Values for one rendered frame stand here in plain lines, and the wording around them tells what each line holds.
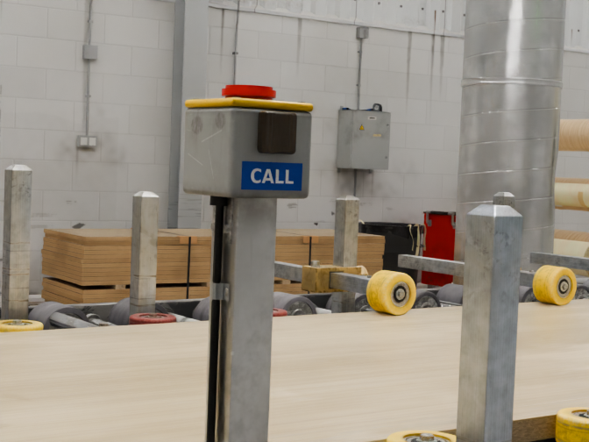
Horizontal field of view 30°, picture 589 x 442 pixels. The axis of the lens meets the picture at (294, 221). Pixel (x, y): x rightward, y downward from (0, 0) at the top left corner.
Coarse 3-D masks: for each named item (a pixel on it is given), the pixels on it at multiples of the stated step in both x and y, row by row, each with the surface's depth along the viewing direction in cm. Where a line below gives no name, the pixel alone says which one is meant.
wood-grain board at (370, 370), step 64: (320, 320) 195; (384, 320) 198; (448, 320) 201; (576, 320) 208; (0, 384) 131; (64, 384) 132; (128, 384) 133; (192, 384) 135; (320, 384) 138; (384, 384) 140; (448, 384) 141; (576, 384) 145
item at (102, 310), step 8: (440, 288) 312; (304, 296) 283; (312, 296) 284; (320, 296) 286; (328, 296) 287; (72, 304) 247; (80, 304) 248; (88, 304) 249; (96, 304) 250; (104, 304) 251; (112, 304) 252; (160, 304) 259; (168, 304) 260; (176, 304) 261; (184, 304) 263; (192, 304) 264; (320, 304) 286; (0, 312) 237; (96, 312) 250; (104, 312) 251; (176, 312) 262; (184, 312) 263; (104, 320) 251
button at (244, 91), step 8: (232, 88) 80; (240, 88) 79; (248, 88) 79; (256, 88) 80; (264, 88) 80; (272, 88) 81; (240, 96) 80; (248, 96) 79; (256, 96) 80; (264, 96) 80; (272, 96) 80
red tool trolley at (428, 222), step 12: (432, 216) 961; (444, 216) 950; (432, 228) 961; (444, 228) 950; (432, 240) 961; (444, 240) 950; (432, 252) 961; (444, 252) 950; (432, 276) 961; (444, 276) 950; (432, 288) 969
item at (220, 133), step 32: (192, 128) 81; (224, 128) 77; (256, 128) 78; (192, 160) 81; (224, 160) 77; (256, 160) 78; (288, 160) 79; (192, 192) 81; (224, 192) 77; (256, 192) 78; (288, 192) 80
